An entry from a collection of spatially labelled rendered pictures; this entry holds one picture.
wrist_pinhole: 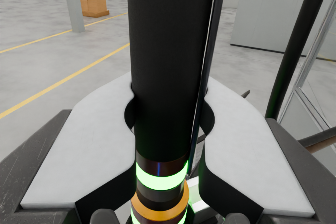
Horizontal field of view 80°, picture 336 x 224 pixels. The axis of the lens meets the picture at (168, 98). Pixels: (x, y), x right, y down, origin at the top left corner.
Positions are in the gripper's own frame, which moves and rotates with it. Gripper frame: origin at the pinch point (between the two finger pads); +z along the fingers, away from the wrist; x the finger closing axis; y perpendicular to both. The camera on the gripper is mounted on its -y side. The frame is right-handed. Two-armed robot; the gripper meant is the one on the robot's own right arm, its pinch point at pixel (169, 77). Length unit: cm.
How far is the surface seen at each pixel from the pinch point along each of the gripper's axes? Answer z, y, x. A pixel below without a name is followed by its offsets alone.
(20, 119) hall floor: 181, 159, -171
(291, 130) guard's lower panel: 92, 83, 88
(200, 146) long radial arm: 41, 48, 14
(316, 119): 76, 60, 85
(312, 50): 110, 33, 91
